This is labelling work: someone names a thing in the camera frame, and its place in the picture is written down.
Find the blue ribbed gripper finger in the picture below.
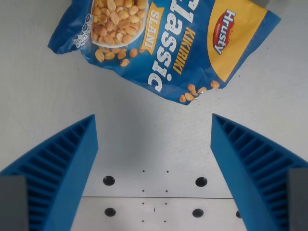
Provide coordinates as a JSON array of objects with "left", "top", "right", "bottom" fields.
[
  {"left": 210, "top": 113, "right": 308, "bottom": 231},
  {"left": 0, "top": 114, "right": 99, "bottom": 231}
]

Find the blue peanut snack bag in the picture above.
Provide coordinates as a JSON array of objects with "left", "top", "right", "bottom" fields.
[{"left": 47, "top": 0, "right": 282, "bottom": 106}]

